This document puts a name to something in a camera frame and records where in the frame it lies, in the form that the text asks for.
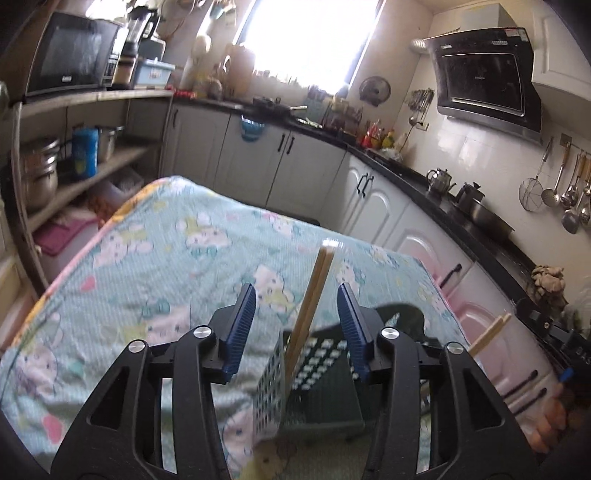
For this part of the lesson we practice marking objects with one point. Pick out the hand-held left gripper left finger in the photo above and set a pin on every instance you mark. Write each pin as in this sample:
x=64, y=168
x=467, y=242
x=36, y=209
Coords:
x=240, y=323

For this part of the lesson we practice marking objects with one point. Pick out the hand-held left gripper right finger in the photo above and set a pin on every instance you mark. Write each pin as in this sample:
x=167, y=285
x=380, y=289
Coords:
x=351, y=323

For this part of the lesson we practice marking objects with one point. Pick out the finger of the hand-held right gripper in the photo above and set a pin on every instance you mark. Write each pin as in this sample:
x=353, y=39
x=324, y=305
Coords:
x=538, y=316

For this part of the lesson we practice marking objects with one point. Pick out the bamboo chopsticks pair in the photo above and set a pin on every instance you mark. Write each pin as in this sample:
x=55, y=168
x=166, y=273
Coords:
x=314, y=286
x=491, y=333

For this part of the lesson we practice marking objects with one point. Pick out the green plastic utensil holder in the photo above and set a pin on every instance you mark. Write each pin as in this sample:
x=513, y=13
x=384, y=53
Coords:
x=323, y=392

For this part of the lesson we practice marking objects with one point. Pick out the hanging small utensils cluster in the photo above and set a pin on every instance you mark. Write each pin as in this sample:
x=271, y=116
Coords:
x=420, y=104

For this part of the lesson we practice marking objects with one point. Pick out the person's right hand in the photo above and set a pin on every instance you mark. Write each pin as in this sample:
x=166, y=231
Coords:
x=549, y=424

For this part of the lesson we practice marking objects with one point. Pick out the ginger root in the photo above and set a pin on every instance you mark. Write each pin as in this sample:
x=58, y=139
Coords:
x=549, y=281

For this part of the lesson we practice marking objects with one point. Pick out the dark metal wok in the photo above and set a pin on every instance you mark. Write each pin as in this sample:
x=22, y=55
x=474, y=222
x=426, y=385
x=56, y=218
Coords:
x=489, y=219

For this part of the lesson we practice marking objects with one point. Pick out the steel slotted ladle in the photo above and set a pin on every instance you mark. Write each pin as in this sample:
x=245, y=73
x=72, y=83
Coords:
x=550, y=196

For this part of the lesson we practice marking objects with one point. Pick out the black kettle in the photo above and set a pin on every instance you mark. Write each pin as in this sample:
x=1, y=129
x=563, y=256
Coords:
x=471, y=194

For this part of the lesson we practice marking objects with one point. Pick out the white base cabinets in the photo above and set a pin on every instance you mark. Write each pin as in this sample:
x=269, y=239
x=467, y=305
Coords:
x=314, y=170

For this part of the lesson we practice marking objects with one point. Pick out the black countertop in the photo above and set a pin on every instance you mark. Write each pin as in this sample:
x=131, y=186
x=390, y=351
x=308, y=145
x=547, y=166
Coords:
x=406, y=173

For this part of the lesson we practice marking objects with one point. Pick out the steel kettle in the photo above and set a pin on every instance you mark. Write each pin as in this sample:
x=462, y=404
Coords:
x=438, y=182

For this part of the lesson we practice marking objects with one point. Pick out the row of condiment bottles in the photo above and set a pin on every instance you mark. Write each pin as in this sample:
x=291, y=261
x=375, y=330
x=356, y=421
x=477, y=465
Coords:
x=376, y=136

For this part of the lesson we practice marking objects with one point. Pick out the blue hanging basket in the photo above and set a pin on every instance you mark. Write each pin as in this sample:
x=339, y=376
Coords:
x=253, y=129

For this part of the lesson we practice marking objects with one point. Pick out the pink mat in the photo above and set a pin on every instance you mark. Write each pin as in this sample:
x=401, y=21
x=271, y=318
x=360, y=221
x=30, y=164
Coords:
x=64, y=235

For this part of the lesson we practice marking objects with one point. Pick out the teal knife holder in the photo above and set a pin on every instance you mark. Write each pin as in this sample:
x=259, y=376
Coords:
x=318, y=108

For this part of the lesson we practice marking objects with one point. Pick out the frying pan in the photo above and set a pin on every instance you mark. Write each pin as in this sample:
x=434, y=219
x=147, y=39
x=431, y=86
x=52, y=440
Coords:
x=277, y=105

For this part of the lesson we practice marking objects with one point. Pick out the small steel pot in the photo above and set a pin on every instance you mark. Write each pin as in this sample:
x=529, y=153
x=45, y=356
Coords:
x=108, y=143

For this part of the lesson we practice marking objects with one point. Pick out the blue plastic container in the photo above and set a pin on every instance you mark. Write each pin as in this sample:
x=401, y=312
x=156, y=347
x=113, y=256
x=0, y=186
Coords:
x=85, y=157

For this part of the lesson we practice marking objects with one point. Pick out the black range hood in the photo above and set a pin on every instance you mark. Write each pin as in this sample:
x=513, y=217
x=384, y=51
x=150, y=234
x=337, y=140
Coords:
x=485, y=78

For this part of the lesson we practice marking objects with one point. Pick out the stacked steel stock pot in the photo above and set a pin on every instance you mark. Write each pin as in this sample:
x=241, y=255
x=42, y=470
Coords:
x=39, y=175

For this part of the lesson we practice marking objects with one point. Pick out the cream jug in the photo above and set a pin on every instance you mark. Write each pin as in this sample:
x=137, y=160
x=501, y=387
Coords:
x=240, y=64

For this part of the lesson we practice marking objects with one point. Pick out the white upper cabinet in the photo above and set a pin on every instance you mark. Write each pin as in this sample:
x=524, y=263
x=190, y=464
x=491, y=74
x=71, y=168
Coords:
x=563, y=55

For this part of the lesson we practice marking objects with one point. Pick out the blue plastic crate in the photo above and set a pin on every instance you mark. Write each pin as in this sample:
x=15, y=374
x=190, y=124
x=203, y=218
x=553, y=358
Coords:
x=152, y=74

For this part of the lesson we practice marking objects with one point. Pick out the wrapped chopsticks in basket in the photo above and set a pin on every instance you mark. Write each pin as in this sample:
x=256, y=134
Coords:
x=92, y=94

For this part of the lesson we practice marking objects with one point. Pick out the kitchen window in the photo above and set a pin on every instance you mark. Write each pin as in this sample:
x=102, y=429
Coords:
x=304, y=41

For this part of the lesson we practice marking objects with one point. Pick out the dark blender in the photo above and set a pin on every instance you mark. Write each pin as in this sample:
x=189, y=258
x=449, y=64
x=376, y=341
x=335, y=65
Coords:
x=134, y=32

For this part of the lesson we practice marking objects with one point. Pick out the black microwave oven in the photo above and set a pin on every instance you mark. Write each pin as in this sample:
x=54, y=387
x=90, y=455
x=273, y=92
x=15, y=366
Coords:
x=69, y=50

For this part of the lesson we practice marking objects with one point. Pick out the round wall fan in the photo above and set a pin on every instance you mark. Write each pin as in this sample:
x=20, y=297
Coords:
x=375, y=90

